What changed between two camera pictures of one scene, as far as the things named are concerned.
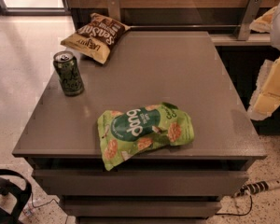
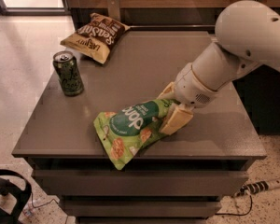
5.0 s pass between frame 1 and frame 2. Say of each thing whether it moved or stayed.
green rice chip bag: moved
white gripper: moved
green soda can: stayed
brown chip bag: stayed
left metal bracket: stayed
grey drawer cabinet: stayed
